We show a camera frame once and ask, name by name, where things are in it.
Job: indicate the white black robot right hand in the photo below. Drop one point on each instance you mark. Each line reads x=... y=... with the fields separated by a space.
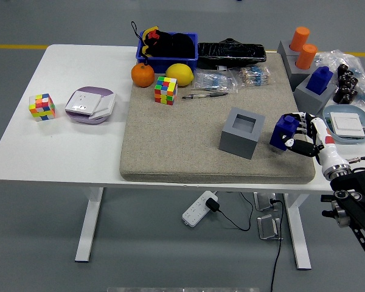
x=328 y=149

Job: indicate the blue square seal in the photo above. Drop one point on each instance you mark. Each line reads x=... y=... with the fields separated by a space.
x=319 y=80
x=281 y=134

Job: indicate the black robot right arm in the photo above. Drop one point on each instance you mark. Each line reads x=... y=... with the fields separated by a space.
x=353 y=197

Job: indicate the grey square seal holder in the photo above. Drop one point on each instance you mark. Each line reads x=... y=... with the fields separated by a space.
x=237 y=143
x=310 y=105

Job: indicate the grey round seal holder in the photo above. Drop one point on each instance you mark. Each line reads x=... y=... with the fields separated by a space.
x=295 y=76
x=283 y=50

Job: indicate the orange cylinder seal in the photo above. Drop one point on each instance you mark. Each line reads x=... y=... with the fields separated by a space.
x=306 y=56
x=299 y=38

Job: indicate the light blue tray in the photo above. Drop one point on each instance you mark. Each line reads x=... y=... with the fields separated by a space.
x=346 y=140

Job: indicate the black table control panel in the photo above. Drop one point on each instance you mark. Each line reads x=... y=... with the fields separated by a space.
x=326 y=198

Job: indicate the dark dotted cylinder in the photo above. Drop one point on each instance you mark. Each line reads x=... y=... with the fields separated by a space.
x=348 y=90
x=342 y=98
x=349 y=80
x=342 y=70

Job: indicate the clear plastic bag pile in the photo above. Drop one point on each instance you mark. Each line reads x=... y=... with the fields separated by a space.
x=331 y=59

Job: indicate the white table leg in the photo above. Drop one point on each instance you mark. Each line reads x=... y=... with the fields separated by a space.
x=299 y=237
x=89 y=225

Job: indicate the clear bag tan resistors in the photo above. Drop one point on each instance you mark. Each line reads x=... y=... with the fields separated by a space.
x=255 y=76

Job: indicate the black clear pen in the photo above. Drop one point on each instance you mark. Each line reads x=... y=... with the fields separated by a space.
x=213 y=94

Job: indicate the black plug adapter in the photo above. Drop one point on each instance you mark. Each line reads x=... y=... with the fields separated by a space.
x=212 y=204

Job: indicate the clear bag blue resistors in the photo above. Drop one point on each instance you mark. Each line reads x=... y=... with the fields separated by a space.
x=214 y=80

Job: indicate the black wrapped long box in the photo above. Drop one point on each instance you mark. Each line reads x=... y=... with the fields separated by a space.
x=231 y=53

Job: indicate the white power strip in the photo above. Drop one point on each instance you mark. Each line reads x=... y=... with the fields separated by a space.
x=194 y=213

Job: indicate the grey-brown mat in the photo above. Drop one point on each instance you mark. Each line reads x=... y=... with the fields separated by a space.
x=176 y=146

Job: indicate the yellow lemon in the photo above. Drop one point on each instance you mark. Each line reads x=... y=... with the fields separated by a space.
x=179 y=74

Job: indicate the colourful puzzle cube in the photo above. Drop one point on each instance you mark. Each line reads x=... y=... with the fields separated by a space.
x=165 y=91
x=42 y=108

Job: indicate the blue plastic bin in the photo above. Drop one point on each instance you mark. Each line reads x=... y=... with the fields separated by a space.
x=170 y=64

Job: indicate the black cloth pouch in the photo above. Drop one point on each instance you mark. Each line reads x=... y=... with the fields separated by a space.
x=176 y=45

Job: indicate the orange fruit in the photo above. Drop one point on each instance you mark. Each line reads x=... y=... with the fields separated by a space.
x=143 y=76

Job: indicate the yellow red toy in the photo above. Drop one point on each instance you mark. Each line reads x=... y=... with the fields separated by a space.
x=145 y=36

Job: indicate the purple plate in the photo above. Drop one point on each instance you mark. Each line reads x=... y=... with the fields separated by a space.
x=94 y=90

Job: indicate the metal bracket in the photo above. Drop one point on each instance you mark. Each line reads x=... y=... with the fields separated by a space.
x=266 y=228
x=263 y=202

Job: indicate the white wall switch panel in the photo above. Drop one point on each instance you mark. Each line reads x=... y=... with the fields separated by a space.
x=106 y=105

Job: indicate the white wall socket panel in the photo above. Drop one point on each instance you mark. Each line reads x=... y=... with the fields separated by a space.
x=82 y=103

